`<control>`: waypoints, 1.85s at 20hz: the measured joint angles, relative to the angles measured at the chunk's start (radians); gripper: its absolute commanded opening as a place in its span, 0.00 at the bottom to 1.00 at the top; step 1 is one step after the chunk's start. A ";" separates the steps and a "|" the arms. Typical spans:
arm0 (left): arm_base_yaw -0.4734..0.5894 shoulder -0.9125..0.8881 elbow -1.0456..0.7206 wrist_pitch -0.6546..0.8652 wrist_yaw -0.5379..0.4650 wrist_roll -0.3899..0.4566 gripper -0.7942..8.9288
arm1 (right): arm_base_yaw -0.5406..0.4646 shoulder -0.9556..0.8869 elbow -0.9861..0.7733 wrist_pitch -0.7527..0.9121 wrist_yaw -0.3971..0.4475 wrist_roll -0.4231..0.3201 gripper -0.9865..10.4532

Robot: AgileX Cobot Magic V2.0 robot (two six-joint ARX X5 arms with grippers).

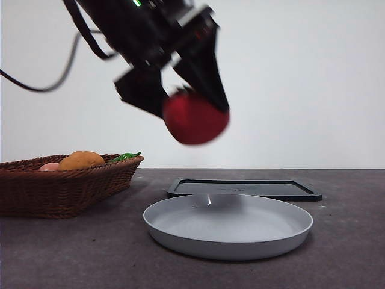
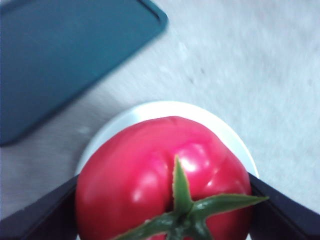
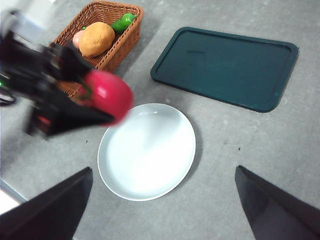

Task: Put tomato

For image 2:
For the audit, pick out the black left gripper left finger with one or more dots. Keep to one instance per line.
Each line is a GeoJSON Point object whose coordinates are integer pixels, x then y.
{"type": "Point", "coordinates": [42, 220]}

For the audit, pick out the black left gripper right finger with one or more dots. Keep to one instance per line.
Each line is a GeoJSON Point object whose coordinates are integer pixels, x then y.
{"type": "Point", "coordinates": [282, 217]}

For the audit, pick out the red tomato with green stem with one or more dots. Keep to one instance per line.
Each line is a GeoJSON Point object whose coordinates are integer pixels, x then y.
{"type": "Point", "coordinates": [140, 162]}

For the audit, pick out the grey round plate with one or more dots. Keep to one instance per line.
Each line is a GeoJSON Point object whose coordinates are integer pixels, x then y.
{"type": "Point", "coordinates": [140, 112]}

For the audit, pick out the black rectangular tray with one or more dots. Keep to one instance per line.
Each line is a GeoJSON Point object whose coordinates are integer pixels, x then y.
{"type": "Point", "coordinates": [62, 62]}

